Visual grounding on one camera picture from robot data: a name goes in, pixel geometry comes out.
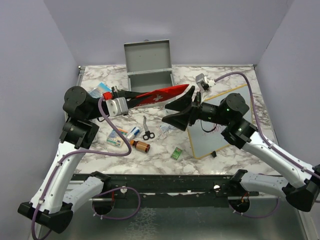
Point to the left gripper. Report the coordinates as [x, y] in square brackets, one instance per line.
[128, 94]

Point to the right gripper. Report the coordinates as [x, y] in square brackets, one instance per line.
[180, 120]

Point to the red first aid pouch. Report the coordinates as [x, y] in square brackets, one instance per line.
[160, 95]

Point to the blue pouch packet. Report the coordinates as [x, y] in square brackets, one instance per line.
[99, 90]

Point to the medicine box teal orange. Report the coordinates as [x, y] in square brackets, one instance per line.
[114, 139]

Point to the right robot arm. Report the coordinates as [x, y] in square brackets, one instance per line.
[299, 183]

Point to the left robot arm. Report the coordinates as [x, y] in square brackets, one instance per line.
[52, 206]

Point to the brown medicine bottle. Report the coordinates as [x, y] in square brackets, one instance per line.
[140, 146]

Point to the bandage roll blue label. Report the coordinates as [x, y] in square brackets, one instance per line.
[134, 132]

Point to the grey metal first aid box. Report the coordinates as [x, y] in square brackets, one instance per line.
[148, 65]

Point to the green small packet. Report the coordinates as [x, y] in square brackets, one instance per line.
[176, 153]

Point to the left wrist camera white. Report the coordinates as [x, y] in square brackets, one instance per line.
[116, 106]

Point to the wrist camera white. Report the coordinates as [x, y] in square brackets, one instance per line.
[204, 84]
[116, 106]

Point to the small whiteboard yellow frame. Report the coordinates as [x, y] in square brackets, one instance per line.
[205, 137]

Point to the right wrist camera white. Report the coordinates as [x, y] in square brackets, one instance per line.
[204, 84]

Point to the black handled scissors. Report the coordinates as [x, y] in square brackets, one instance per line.
[147, 134]

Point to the black mounting rail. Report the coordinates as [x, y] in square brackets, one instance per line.
[169, 191]

